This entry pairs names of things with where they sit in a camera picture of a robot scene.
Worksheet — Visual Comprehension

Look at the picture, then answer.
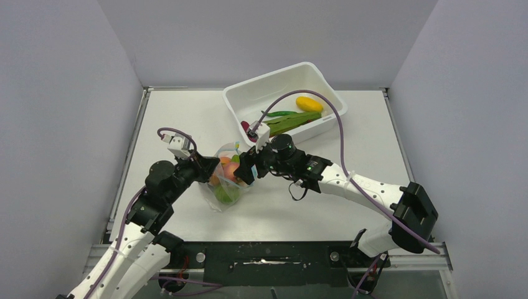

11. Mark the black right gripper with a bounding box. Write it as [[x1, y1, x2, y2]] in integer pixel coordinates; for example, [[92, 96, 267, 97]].
[[235, 135, 294, 184]]

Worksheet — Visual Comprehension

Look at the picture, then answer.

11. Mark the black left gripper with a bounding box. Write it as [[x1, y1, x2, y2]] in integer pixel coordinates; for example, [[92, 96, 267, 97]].
[[166, 149, 220, 204]]

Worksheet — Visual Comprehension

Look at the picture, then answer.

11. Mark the orange peach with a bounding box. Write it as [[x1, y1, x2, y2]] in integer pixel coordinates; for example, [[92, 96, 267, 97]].
[[209, 173, 220, 186], [219, 156, 232, 167]]

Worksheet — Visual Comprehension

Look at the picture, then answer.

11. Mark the clear zip top bag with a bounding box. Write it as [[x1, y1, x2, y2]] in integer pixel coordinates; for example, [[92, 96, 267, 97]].
[[201, 141, 253, 212]]

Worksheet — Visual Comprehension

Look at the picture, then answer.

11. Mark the green cabbage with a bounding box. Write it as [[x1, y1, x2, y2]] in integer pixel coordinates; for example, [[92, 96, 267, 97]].
[[213, 184, 242, 205]]

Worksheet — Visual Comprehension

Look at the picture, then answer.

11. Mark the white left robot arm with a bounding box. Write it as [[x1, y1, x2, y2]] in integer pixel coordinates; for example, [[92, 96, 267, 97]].
[[65, 151, 220, 298]]

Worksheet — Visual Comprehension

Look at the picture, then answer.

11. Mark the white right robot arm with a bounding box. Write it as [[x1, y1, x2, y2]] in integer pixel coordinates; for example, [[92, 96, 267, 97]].
[[233, 134, 440, 266]]

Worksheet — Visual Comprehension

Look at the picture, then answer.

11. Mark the green leafy vegetable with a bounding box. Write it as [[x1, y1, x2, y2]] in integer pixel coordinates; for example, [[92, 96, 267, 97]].
[[264, 112, 322, 137]]

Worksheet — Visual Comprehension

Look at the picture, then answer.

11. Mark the green chili pepper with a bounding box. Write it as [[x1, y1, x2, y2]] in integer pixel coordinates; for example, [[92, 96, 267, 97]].
[[262, 110, 297, 118]]

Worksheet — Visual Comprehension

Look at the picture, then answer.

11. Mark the yellow mango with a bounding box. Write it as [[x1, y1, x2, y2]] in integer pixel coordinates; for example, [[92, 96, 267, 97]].
[[296, 97, 324, 113]]

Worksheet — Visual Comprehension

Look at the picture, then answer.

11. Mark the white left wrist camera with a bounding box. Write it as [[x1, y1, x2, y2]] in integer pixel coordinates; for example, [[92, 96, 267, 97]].
[[161, 133, 191, 159]]

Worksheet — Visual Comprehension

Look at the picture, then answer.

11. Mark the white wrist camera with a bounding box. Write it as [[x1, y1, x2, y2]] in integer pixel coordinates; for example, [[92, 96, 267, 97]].
[[161, 133, 191, 159], [246, 121, 270, 153]]

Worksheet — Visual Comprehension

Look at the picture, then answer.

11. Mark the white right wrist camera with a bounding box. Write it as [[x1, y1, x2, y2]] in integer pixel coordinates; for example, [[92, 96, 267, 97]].
[[246, 121, 270, 153]]

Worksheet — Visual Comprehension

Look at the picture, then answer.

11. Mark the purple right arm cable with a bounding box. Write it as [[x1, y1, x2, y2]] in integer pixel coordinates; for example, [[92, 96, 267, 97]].
[[247, 89, 441, 255]]

